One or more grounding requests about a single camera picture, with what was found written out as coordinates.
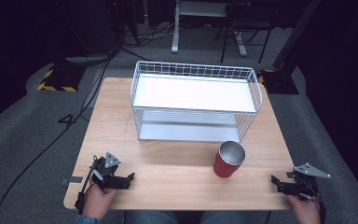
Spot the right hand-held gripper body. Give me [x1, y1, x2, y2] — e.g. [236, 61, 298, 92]
[285, 162, 332, 202]

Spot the white desk frame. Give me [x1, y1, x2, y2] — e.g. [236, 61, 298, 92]
[171, 0, 249, 58]

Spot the bundle of floor cables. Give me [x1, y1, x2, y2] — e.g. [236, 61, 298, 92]
[117, 21, 189, 50]

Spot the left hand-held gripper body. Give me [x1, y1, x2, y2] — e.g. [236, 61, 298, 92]
[89, 151, 123, 190]

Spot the long black floor cable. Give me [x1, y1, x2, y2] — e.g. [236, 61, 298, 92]
[0, 57, 115, 224]

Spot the black metal chair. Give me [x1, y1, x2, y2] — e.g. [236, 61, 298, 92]
[213, 2, 275, 64]

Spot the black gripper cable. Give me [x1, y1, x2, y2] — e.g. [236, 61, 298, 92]
[74, 161, 98, 216]

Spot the black striped stand base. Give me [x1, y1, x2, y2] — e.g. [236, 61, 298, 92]
[36, 63, 87, 93]
[256, 68, 300, 96]

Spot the grey tape strip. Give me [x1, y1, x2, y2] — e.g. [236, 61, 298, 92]
[61, 175, 84, 187]

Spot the black slanted pole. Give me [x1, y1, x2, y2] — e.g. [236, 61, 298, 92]
[271, 0, 324, 71]

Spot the person's left hand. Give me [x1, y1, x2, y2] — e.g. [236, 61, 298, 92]
[81, 182, 119, 220]

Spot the person's denim sleeve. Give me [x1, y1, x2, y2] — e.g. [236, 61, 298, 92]
[76, 214, 103, 224]

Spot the person's right hand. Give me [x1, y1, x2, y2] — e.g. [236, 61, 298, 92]
[284, 193, 323, 224]

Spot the white wire shelf rack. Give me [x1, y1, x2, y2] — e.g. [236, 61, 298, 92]
[130, 60, 264, 145]

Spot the red metal cup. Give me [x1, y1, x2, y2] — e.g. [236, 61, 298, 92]
[213, 140, 247, 179]

